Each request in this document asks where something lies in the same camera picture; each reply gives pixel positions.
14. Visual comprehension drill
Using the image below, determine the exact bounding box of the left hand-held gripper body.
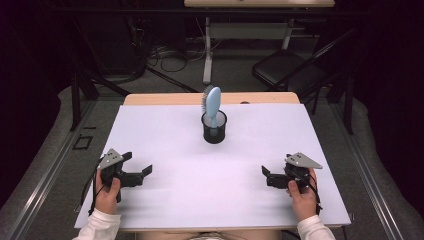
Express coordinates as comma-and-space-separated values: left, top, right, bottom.
97, 148, 144, 203

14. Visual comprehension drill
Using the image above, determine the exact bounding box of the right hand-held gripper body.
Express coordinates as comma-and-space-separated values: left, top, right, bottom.
266, 152, 324, 194

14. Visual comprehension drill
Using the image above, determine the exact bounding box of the black mesh cup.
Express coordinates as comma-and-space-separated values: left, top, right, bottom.
201, 109, 228, 145

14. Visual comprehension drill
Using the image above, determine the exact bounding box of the light blue hairbrush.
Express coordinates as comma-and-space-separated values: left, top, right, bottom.
201, 84, 222, 138

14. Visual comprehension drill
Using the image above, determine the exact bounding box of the person's left hand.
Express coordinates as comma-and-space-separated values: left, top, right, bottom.
94, 173, 122, 214

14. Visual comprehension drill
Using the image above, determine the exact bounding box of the person's right hand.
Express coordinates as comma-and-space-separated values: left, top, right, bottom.
287, 169, 318, 223

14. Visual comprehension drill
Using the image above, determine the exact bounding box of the white table sheet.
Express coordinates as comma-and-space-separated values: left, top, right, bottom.
73, 103, 352, 231

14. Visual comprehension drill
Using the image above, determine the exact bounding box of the wooden table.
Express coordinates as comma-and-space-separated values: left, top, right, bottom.
81, 92, 348, 233

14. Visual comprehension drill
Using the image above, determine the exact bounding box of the black metal stand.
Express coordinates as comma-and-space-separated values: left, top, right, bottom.
333, 66, 356, 136
68, 19, 134, 133

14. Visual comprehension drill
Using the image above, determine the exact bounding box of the black folding chair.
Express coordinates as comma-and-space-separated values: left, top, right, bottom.
251, 28, 356, 116

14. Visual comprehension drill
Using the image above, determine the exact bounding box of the white-framed desk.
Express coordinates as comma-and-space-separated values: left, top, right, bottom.
183, 0, 336, 85

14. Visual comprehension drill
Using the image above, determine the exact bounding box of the left hand-held gripper black cable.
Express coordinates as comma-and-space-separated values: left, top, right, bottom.
81, 159, 103, 216

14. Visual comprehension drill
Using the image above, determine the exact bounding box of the hand-held gripper black cable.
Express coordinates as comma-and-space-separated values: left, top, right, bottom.
81, 159, 103, 216
299, 173, 324, 216

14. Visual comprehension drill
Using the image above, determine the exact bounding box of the right hand-held gripper black cable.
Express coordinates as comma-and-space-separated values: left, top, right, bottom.
299, 173, 324, 216

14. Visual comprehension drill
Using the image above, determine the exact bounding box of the metal floor rail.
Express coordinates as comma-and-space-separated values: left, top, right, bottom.
3, 99, 98, 240
328, 96, 406, 240

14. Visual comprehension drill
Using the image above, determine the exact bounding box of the tangle of floor cables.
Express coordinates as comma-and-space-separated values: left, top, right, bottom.
146, 43, 208, 73

